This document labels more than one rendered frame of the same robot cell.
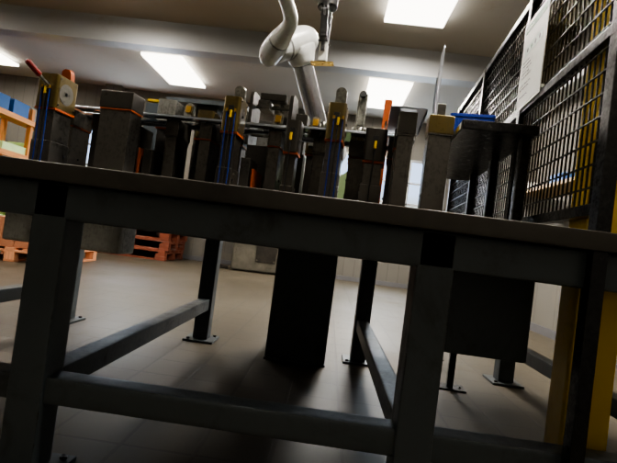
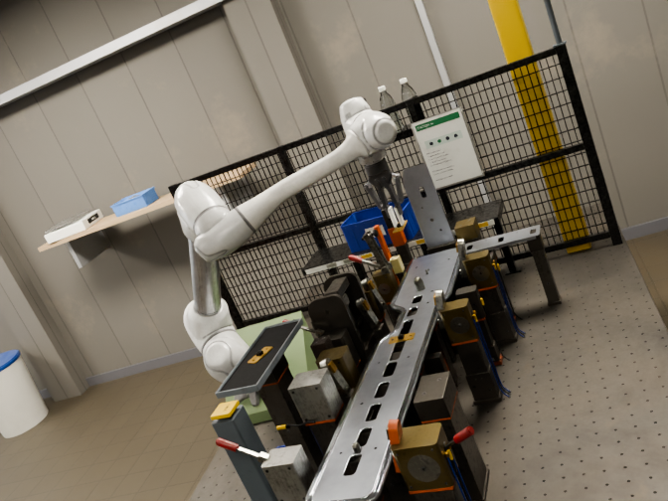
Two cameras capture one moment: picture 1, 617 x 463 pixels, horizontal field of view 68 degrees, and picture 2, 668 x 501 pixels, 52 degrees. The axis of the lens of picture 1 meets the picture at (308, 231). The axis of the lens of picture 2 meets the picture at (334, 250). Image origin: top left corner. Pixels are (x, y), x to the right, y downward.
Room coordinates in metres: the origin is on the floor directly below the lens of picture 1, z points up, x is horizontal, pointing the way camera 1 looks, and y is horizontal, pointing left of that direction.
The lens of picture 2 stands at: (1.21, 2.21, 1.92)
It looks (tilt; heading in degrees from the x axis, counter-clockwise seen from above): 16 degrees down; 287
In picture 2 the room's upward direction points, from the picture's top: 23 degrees counter-clockwise
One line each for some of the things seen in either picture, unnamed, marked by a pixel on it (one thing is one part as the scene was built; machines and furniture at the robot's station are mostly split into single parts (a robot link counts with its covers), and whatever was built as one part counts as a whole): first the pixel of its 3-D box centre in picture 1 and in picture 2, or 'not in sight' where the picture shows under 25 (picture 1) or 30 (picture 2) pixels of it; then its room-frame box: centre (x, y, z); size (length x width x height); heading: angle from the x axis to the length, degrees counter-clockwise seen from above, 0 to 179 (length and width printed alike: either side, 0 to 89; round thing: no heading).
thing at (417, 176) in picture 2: (436, 96); (426, 206); (1.60, -0.39, 1.17); 0.12 x 0.01 x 0.34; 173
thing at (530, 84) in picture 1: (534, 57); (447, 149); (1.48, -0.66, 1.30); 0.23 x 0.02 x 0.31; 173
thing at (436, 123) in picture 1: (433, 173); (479, 262); (1.48, -0.38, 0.88); 0.08 x 0.08 x 0.36; 83
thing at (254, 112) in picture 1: (268, 153); (357, 349); (1.90, 0.21, 0.94); 0.18 x 0.13 x 0.49; 83
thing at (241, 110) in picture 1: (229, 150); (476, 352); (1.51, 0.30, 0.87); 0.12 x 0.07 x 0.35; 173
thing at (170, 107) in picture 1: (167, 152); (331, 439); (1.93, 0.64, 0.90); 0.13 x 0.08 x 0.41; 173
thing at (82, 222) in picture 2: not in sight; (74, 225); (4.31, -2.09, 1.38); 0.36 x 0.34 x 0.09; 177
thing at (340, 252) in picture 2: (466, 157); (400, 238); (1.79, -0.58, 1.01); 0.90 x 0.22 x 0.03; 173
